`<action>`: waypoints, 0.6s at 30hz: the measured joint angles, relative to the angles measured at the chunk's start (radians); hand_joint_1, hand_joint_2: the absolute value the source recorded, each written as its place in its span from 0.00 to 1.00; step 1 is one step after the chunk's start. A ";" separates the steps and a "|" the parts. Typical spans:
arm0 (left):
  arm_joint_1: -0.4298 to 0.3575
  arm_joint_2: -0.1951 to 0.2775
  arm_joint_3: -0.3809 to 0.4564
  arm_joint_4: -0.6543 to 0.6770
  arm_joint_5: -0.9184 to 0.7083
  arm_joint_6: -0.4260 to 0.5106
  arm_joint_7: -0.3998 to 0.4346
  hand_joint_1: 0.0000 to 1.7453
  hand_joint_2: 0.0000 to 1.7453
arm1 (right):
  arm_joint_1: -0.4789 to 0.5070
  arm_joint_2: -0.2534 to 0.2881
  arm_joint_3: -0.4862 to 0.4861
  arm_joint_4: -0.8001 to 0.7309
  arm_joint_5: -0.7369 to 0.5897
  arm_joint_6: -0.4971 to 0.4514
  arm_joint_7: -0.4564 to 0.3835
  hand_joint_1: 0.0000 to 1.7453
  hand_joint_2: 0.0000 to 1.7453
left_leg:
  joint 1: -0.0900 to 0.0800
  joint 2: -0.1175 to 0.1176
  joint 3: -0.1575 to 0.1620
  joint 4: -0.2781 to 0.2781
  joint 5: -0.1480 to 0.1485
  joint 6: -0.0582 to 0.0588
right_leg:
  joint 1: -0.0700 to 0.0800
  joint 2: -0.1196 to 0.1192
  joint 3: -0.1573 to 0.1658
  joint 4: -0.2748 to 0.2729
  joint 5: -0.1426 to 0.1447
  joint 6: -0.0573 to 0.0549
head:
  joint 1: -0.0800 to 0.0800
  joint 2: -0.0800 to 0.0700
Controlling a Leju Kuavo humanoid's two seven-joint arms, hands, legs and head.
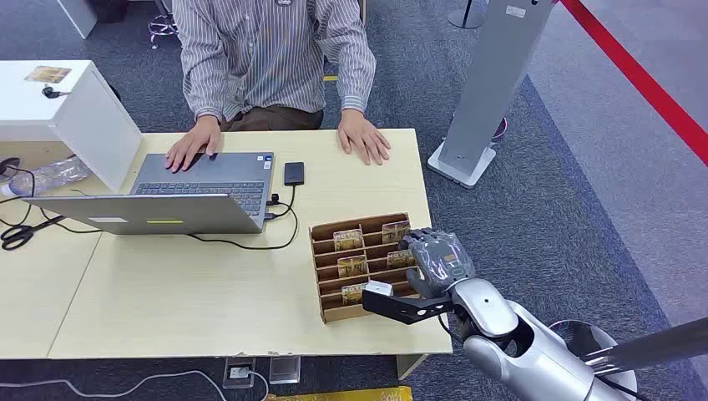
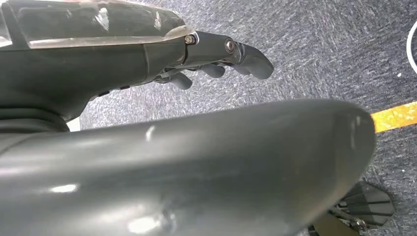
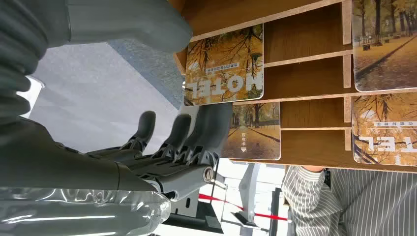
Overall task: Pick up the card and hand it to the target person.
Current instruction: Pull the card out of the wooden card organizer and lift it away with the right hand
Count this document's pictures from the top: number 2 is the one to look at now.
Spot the white cable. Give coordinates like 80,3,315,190
406,20,417,75

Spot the yellow floor tape strip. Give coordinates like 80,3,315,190
370,101,417,134

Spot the ribbed grey left arm sleeve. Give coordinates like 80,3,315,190
0,107,71,146

